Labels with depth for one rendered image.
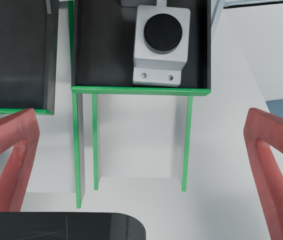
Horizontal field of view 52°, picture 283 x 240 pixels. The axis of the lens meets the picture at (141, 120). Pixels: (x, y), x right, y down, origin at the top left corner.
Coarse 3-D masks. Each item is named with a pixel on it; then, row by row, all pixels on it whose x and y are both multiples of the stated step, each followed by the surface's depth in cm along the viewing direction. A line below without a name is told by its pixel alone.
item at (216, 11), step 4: (212, 0) 34; (216, 0) 35; (220, 0) 34; (224, 0) 34; (212, 4) 34; (216, 4) 35; (220, 4) 35; (212, 8) 35; (216, 8) 35; (220, 8) 35; (212, 12) 36; (216, 12) 36; (220, 12) 36; (212, 16) 37; (216, 16) 36; (220, 16) 36; (212, 20) 37; (216, 20) 37; (212, 24) 37; (216, 24) 37; (212, 28) 38; (216, 28) 38; (212, 32) 39; (212, 36) 39; (192, 100) 53
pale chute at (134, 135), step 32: (96, 96) 38; (128, 96) 42; (160, 96) 42; (192, 96) 38; (96, 128) 39; (128, 128) 43; (160, 128) 43; (96, 160) 40; (128, 160) 44; (160, 160) 44
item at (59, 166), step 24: (72, 0) 33; (72, 24) 33; (72, 96) 36; (48, 120) 41; (72, 120) 41; (48, 144) 42; (72, 144) 42; (0, 168) 43; (48, 168) 43; (72, 168) 43; (72, 192) 44
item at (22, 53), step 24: (0, 0) 28; (24, 0) 28; (48, 0) 26; (0, 24) 28; (24, 24) 28; (48, 24) 26; (0, 48) 28; (24, 48) 28; (48, 48) 26; (0, 72) 28; (24, 72) 28; (48, 72) 26; (0, 96) 27; (24, 96) 28; (48, 96) 26
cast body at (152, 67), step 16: (160, 0) 28; (144, 16) 23; (160, 16) 22; (176, 16) 23; (144, 32) 22; (160, 32) 22; (176, 32) 22; (144, 48) 23; (160, 48) 22; (176, 48) 23; (144, 64) 24; (160, 64) 24; (176, 64) 24; (144, 80) 26; (160, 80) 26; (176, 80) 26
